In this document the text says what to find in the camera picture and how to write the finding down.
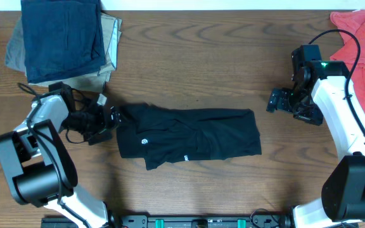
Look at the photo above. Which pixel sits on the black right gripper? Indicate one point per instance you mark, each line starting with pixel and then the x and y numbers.
pixel 280 102

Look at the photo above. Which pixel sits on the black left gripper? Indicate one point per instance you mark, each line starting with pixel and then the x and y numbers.
pixel 106 126

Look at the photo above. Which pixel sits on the black t-shirt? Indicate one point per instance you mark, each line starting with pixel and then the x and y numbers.
pixel 160 135

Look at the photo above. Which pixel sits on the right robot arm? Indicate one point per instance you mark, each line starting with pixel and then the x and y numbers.
pixel 324 92

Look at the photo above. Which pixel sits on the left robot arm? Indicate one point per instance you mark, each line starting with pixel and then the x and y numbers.
pixel 37 166

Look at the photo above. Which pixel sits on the folded khaki garment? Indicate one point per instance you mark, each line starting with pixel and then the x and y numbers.
pixel 93 82

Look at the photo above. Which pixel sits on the folded navy blue garment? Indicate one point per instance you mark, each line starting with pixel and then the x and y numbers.
pixel 62 39

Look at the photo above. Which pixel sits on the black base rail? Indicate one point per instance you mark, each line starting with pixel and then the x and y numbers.
pixel 261 220

